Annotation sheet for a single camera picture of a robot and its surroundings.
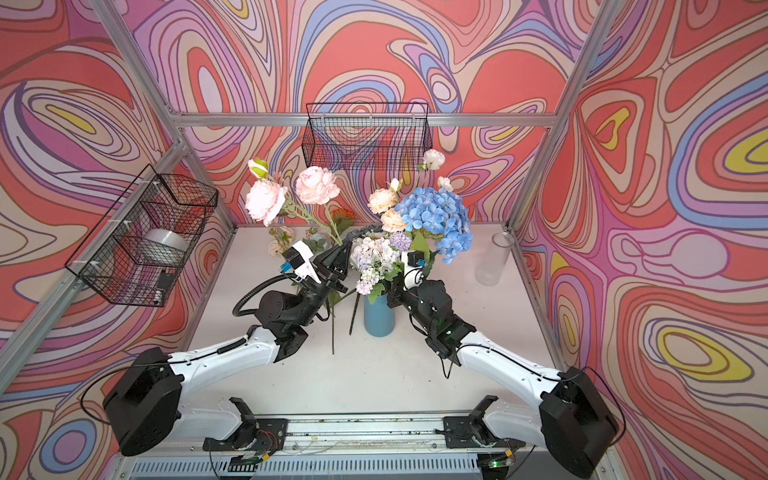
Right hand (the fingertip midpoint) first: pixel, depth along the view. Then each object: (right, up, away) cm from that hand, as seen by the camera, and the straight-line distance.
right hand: (387, 276), depth 77 cm
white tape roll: (-53, +8, -7) cm, 54 cm away
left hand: (-8, +8, -15) cm, 19 cm away
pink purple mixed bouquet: (-2, +4, -9) cm, 10 cm away
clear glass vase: (+38, +3, +27) cm, 46 cm away
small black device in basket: (-55, -1, -4) cm, 55 cm away
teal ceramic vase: (-2, -12, +4) cm, 13 cm away
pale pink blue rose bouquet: (-40, +12, +34) cm, 54 cm away
